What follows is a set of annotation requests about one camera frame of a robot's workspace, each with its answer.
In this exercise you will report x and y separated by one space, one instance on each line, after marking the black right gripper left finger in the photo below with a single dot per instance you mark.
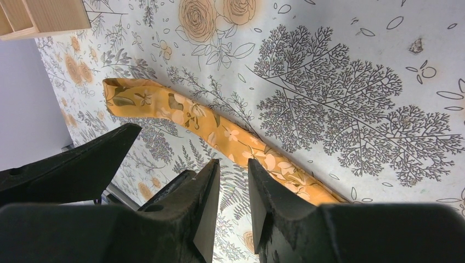
114 233

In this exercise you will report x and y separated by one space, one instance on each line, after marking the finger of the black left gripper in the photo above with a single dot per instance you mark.
181 179
79 174

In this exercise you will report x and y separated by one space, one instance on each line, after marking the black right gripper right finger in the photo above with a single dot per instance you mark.
286 228

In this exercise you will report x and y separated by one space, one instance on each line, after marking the yellow patterned tie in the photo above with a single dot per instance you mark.
144 98

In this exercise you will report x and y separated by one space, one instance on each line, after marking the wooden compartment tray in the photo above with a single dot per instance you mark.
41 18

